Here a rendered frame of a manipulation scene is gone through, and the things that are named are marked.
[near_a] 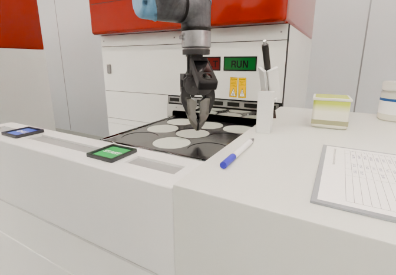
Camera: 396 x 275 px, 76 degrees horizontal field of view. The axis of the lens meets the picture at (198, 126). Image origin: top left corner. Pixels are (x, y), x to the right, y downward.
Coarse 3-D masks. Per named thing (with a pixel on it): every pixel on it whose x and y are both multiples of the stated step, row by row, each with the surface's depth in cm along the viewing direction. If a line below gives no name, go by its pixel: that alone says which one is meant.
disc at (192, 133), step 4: (176, 132) 76; (180, 132) 76; (184, 132) 76; (188, 132) 76; (192, 132) 76; (196, 132) 76; (200, 132) 76; (204, 132) 76; (208, 132) 76; (180, 136) 72; (184, 136) 72; (188, 136) 72; (192, 136) 72; (196, 136) 72; (200, 136) 72; (204, 136) 72
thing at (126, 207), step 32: (0, 128) 59; (0, 160) 51; (32, 160) 45; (64, 160) 40; (96, 160) 39; (128, 160) 39; (160, 160) 39; (192, 160) 39; (0, 192) 54; (32, 192) 47; (64, 192) 42; (96, 192) 38; (128, 192) 34; (160, 192) 32; (64, 224) 44; (96, 224) 40; (128, 224) 36; (160, 224) 33; (128, 256) 38; (160, 256) 34
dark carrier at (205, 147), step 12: (168, 120) 93; (132, 132) 76; (144, 132) 77; (156, 132) 76; (168, 132) 76; (216, 132) 76; (228, 132) 76; (132, 144) 66; (144, 144) 66; (192, 144) 66; (204, 144) 66; (216, 144) 66; (204, 156) 57
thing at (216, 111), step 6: (168, 108) 104; (174, 108) 102; (180, 108) 101; (198, 108) 97; (216, 108) 93; (222, 108) 92; (228, 108) 92; (168, 114) 105; (216, 114) 94; (222, 114) 93; (228, 114) 92; (234, 114) 91; (240, 114) 89; (246, 114) 88; (252, 114) 87
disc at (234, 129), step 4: (224, 128) 81; (228, 128) 81; (232, 128) 81; (236, 128) 81; (240, 128) 81; (244, 128) 81; (248, 128) 81; (236, 132) 77; (240, 132) 77; (244, 132) 77
